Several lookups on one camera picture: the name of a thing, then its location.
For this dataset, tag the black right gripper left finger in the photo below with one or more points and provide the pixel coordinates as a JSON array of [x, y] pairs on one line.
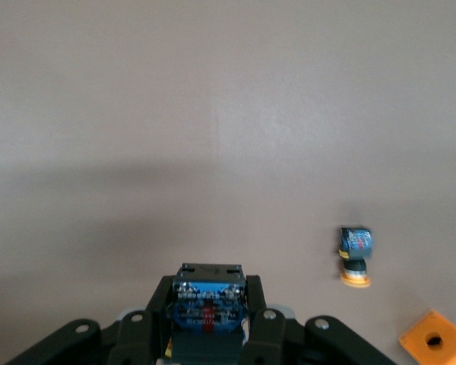
[[133, 342]]

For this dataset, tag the orange push button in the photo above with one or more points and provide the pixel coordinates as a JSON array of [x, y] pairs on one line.
[[356, 243]]

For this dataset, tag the brown table cover mat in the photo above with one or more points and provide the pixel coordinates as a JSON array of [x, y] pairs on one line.
[[137, 114]]

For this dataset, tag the orange and black button box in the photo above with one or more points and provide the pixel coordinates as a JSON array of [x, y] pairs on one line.
[[452, 350]]

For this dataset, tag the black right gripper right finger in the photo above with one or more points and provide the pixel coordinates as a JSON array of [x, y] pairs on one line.
[[273, 342]]

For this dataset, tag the red push button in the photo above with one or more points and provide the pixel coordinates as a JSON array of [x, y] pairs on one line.
[[207, 304]]

